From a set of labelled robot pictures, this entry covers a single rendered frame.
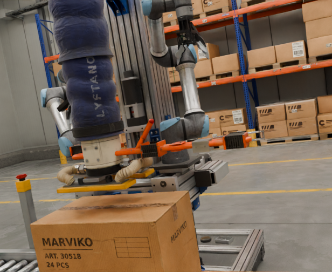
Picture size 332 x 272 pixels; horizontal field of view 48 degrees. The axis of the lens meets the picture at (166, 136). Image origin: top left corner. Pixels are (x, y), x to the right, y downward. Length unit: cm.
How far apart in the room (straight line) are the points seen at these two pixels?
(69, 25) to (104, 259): 94
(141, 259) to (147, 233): 11
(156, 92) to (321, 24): 656
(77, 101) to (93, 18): 34
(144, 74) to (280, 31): 782
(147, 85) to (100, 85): 66
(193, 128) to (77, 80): 69
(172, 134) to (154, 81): 40
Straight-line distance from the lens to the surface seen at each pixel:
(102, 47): 163
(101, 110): 158
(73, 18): 162
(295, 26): 984
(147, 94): 221
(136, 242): 150
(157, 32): 195
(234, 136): 142
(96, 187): 158
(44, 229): 172
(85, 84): 159
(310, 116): 844
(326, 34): 847
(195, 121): 199
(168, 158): 199
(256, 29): 996
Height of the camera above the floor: 138
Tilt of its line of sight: 6 degrees down
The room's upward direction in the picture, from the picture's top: 9 degrees counter-clockwise
